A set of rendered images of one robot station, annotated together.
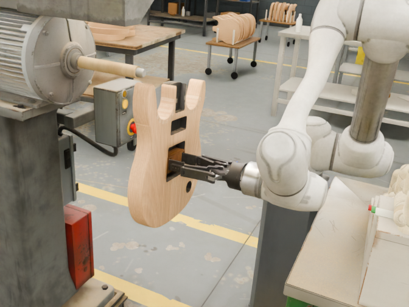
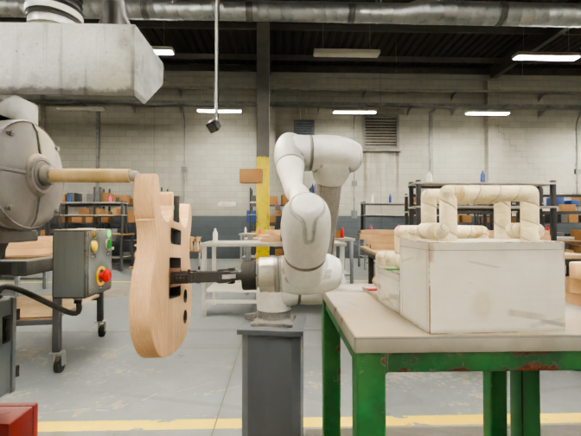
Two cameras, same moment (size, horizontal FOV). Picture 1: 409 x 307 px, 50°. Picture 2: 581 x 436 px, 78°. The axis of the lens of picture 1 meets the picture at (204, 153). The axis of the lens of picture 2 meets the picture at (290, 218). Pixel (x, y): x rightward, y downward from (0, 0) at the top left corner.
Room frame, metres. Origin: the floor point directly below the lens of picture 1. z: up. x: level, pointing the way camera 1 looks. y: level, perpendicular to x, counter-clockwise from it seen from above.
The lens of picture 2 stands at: (0.18, 0.20, 1.14)
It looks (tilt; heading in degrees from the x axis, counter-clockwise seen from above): 1 degrees up; 335
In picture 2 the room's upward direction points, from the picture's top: straight up
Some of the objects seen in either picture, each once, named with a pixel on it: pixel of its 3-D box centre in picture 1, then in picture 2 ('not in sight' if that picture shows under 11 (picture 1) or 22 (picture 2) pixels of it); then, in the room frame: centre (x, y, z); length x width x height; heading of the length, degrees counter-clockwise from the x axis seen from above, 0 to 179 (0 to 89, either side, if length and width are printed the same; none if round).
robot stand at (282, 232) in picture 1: (290, 248); (274, 400); (1.66, -0.42, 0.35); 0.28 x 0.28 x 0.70; 59
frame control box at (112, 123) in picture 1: (99, 117); (56, 272); (1.46, 0.38, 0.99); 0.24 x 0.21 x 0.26; 66
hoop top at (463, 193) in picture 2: not in sight; (488, 193); (0.65, -0.45, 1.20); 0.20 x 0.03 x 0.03; 69
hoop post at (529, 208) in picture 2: not in sight; (529, 217); (0.62, -0.53, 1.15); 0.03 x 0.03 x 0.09
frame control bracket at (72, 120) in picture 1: (87, 114); (42, 264); (1.41, 0.40, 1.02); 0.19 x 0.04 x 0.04; 156
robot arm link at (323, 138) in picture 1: (310, 144); (276, 284); (1.66, -0.43, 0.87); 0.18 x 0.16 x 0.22; 71
